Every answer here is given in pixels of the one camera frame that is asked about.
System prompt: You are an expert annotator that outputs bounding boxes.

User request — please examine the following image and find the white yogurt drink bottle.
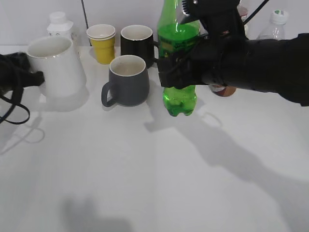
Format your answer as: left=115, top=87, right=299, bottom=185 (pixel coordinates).
left=47, top=12, right=78, bottom=51

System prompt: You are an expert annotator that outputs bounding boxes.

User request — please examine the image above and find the clear water bottle green label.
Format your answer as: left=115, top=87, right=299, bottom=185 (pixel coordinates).
left=257, top=9, right=289, bottom=40

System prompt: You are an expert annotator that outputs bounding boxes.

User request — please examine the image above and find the black ceramic mug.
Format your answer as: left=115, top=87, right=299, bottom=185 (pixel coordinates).
left=120, top=25, right=159, bottom=68

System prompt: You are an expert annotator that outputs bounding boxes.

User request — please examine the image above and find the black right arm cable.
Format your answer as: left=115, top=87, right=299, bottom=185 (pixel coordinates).
left=242, top=0, right=270, bottom=25

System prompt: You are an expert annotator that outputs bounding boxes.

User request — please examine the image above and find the black wall cable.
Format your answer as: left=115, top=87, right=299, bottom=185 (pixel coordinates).
left=81, top=0, right=92, bottom=48

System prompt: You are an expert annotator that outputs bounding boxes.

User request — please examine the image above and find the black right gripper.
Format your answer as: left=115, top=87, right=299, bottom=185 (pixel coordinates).
left=158, top=35, right=249, bottom=89

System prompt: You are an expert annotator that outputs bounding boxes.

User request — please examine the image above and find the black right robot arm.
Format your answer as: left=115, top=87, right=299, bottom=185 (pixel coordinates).
left=157, top=33, right=309, bottom=106

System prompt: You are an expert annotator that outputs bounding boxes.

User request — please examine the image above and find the brown coffee drink bottle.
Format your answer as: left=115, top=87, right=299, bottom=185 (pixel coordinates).
left=209, top=85, right=237, bottom=97

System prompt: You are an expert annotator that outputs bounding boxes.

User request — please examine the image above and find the cola bottle red label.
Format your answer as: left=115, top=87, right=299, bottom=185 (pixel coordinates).
left=237, top=5, right=248, bottom=22

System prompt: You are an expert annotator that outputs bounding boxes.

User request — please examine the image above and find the white ceramic mug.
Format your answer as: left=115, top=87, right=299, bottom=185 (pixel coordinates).
left=27, top=36, right=86, bottom=98

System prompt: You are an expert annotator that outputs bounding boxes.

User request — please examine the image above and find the green soda bottle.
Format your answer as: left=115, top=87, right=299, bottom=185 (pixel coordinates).
left=157, top=0, right=200, bottom=116

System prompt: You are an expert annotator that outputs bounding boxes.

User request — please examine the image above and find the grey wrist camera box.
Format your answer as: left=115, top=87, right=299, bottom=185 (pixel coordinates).
left=176, top=0, right=246, bottom=41

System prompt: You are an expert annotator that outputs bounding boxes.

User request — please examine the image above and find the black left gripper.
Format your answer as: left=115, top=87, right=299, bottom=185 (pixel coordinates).
left=0, top=52, right=45, bottom=95

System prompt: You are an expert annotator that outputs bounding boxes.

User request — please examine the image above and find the grey ceramic mug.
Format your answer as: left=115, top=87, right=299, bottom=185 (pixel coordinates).
left=101, top=55, right=150, bottom=107

